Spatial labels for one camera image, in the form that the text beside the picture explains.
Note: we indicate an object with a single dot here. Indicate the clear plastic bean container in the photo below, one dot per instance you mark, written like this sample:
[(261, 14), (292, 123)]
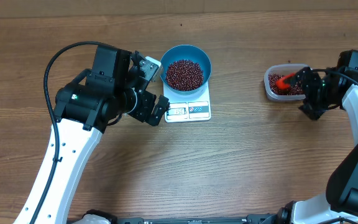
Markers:
[(282, 70)]

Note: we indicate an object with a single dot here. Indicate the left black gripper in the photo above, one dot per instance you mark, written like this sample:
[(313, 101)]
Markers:
[(143, 114)]

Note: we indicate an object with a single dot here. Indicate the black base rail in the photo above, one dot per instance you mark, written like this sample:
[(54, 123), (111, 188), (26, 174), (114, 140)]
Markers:
[(97, 216)]

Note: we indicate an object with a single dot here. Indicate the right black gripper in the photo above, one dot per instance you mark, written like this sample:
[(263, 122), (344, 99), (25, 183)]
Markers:
[(313, 78)]

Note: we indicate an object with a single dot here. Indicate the white digital kitchen scale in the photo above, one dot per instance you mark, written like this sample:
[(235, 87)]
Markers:
[(188, 107)]

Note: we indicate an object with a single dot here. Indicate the teal blue bowl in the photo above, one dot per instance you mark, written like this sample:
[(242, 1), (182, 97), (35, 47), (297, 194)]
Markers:
[(187, 52)]

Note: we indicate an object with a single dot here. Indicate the red beans in bowl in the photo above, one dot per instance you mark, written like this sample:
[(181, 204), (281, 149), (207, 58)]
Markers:
[(184, 75)]

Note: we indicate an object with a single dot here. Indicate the red measuring scoop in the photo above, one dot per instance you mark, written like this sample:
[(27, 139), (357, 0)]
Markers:
[(283, 81)]

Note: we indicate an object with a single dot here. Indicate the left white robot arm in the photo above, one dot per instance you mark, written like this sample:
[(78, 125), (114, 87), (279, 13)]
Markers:
[(95, 99)]

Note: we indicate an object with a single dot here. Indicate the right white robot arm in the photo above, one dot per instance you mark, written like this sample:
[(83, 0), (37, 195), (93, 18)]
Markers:
[(254, 155)]

